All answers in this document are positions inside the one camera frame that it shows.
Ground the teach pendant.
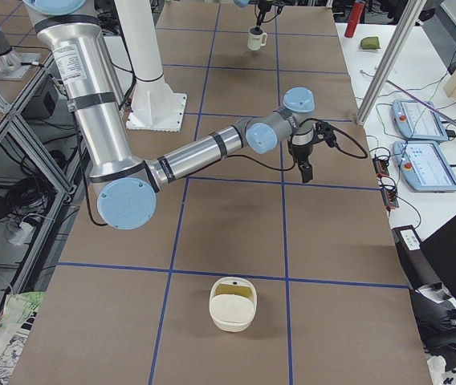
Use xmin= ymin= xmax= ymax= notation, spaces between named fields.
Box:
xmin=392 ymin=99 xmax=449 ymax=142
xmin=393 ymin=140 xmax=456 ymax=193

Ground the near teach pendant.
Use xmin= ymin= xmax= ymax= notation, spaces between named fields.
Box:
xmin=393 ymin=140 xmax=456 ymax=193

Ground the red cylinder bottle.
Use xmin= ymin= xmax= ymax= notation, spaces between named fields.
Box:
xmin=344 ymin=0 xmax=365 ymax=39

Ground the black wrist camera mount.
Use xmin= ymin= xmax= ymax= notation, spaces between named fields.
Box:
xmin=314 ymin=121 xmax=338 ymax=148

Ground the patterned cloth bag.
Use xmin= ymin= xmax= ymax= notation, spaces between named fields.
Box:
xmin=0 ymin=291 xmax=45 ymax=384

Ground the far teach pendant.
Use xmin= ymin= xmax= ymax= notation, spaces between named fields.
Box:
xmin=392 ymin=99 xmax=449 ymax=142

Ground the aluminium frame rack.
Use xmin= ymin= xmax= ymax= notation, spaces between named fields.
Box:
xmin=0 ymin=45 xmax=89 ymax=294

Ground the aluminium frame post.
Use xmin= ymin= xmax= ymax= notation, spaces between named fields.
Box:
xmin=355 ymin=0 xmax=427 ymax=126

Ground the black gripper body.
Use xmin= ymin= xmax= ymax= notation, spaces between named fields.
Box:
xmin=288 ymin=124 xmax=315 ymax=165
xmin=255 ymin=0 xmax=283 ymax=20

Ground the black white device box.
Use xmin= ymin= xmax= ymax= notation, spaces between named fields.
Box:
xmin=391 ymin=225 xmax=442 ymax=290

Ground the white basket with handle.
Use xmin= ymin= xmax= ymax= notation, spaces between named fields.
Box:
xmin=209 ymin=277 xmax=258 ymax=333

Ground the white HOME mug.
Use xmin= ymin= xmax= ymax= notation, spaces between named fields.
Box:
xmin=247 ymin=27 xmax=267 ymax=51

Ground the black orange adapter board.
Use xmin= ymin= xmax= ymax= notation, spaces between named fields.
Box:
xmin=373 ymin=156 xmax=390 ymax=178

